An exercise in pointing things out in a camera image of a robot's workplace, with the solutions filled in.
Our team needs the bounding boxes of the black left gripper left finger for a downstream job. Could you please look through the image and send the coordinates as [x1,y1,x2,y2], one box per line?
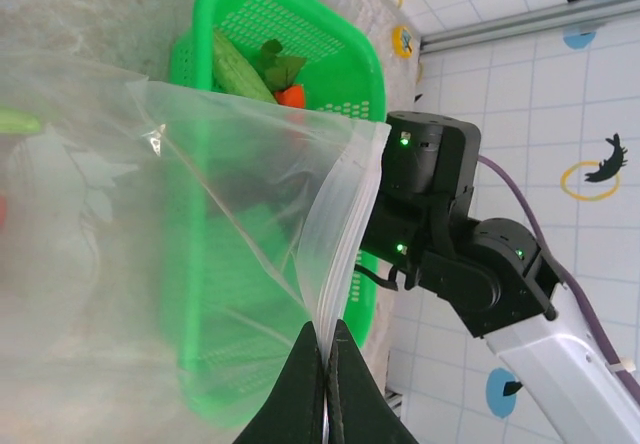
[232,321,326,444]

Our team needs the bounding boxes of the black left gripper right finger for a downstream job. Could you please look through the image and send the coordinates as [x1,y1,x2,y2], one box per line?
[327,318,419,444]

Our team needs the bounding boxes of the orange toy carrot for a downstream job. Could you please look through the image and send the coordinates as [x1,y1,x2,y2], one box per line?
[257,38,309,140]

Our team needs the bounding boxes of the green plastic basket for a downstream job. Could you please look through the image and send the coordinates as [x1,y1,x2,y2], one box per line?
[159,0,386,428]

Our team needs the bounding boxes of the clear zip-top bag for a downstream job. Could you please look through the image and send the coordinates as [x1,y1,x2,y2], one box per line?
[0,48,394,444]

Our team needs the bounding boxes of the textured green toy cucumber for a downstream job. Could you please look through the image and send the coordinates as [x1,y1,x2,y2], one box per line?
[212,27,279,106]

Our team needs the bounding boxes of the bright green toy pea pod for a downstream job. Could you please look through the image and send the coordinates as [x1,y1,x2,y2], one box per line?
[0,107,42,135]

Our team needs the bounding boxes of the yellow round sticker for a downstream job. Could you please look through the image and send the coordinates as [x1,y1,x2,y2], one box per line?
[391,24,415,59]

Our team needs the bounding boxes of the aluminium table edge rail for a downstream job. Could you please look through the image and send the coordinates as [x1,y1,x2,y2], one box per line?
[384,386,406,418]

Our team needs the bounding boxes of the thin black right gripper cable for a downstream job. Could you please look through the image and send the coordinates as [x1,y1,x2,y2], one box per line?
[356,262,402,291]

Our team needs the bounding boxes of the aluminium frame post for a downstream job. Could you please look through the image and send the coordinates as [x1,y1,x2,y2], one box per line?
[419,0,640,56]

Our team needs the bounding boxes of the black dolphin yellow ring sticker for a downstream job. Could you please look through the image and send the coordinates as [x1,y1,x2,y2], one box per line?
[559,132,629,201]

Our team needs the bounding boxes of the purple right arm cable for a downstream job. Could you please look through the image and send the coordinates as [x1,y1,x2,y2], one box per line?
[477,155,640,405]

